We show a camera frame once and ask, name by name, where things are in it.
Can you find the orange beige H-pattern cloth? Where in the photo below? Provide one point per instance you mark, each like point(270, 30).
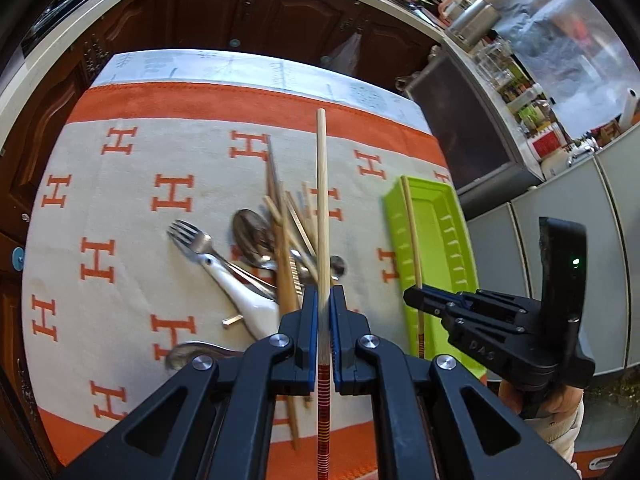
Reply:
point(172, 212)

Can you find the white red-striped chopstick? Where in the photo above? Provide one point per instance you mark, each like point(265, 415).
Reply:
point(416, 259)
point(324, 288)

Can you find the person's right hand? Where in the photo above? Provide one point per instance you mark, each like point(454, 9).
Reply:
point(559, 420)

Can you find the small steel spoon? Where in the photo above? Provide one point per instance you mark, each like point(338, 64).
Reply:
point(184, 353)

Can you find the wooden-handled steel spoon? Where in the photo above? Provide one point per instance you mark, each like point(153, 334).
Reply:
point(255, 240)

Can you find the steel electric kettle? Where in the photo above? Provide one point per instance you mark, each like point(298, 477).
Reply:
point(467, 21)

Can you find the green plastic utensil tray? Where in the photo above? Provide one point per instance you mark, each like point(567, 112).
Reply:
point(447, 259)

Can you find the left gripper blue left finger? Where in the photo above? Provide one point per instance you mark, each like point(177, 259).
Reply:
point(283, 364)

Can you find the steel fork white handle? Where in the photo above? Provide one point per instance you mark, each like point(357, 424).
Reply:
point(254, 299)

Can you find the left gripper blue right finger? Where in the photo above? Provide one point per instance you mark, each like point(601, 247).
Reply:
point(368, 365)

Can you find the long steel spoon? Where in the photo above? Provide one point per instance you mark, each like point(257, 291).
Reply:
point(337, 266)

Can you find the grey cabinet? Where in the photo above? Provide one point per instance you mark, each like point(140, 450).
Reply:
point(486, 153)

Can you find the red label jar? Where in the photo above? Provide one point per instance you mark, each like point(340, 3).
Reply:
point(546, 141)

